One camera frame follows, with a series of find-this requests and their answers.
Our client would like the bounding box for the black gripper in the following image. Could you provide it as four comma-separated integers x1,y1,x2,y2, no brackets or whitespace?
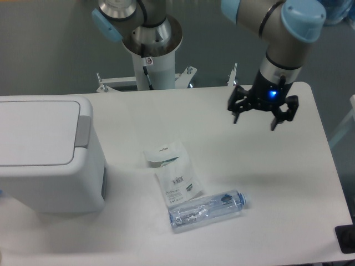
227,71,298,131

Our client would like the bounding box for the white push-lid trash can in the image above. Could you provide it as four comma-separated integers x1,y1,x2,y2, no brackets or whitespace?
1,95,107,213

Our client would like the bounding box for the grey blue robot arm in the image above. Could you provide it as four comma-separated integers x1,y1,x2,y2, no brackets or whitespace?
92,1,326,129

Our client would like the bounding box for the white plastic package bag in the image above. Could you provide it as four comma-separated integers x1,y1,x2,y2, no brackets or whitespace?
144,141,203,208

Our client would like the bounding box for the blue plastic bag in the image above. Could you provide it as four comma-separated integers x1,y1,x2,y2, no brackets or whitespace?
321,0,354,26

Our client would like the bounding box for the clear plastic water bottle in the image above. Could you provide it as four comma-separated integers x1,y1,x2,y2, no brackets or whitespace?
168,190,247,232

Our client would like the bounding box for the black device at table edge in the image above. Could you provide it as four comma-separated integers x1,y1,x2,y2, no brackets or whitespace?
335,224,354,254

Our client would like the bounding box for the white frame at right edge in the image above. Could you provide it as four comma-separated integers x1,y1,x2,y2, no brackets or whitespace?
328,95,354,149

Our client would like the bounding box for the white pedestal base frame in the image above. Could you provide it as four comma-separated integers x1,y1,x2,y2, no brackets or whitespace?
95,63,239,93

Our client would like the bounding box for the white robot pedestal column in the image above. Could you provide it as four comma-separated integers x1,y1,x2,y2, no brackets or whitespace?
123,15,182,91

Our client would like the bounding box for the black cable on pedestal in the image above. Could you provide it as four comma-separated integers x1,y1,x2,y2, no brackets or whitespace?
140,43,154,90

